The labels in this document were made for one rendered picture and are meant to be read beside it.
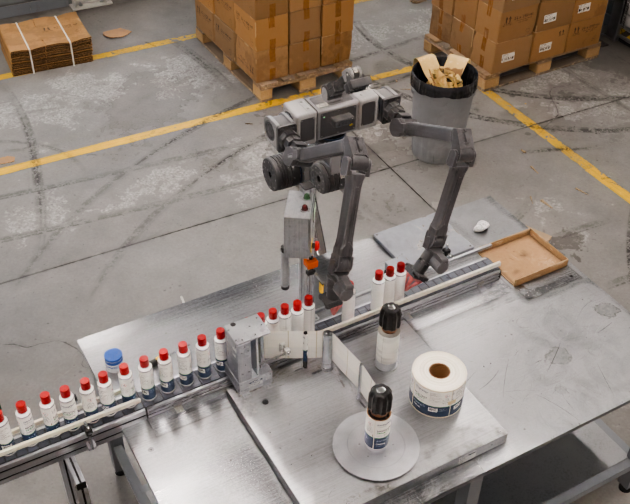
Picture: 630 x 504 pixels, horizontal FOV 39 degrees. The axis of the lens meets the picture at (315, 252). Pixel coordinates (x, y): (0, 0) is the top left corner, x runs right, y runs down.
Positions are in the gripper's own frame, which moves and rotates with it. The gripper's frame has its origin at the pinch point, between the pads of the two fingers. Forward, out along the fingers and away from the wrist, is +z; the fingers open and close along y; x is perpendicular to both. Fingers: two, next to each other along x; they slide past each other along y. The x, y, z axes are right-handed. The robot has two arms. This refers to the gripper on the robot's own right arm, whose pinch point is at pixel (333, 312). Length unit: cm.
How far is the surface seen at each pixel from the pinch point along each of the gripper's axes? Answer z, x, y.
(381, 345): 0.6, -23.4, 7.5
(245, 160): 102, 251, 77
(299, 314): -2.6, 3.0, -13.3
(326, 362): 8.5, -14.8, -11.2
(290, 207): -46.0, 14.0, -11.0
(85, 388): -5, 3, -98
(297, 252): -30.1, 7.2, -11.8
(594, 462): 80, -65, 97
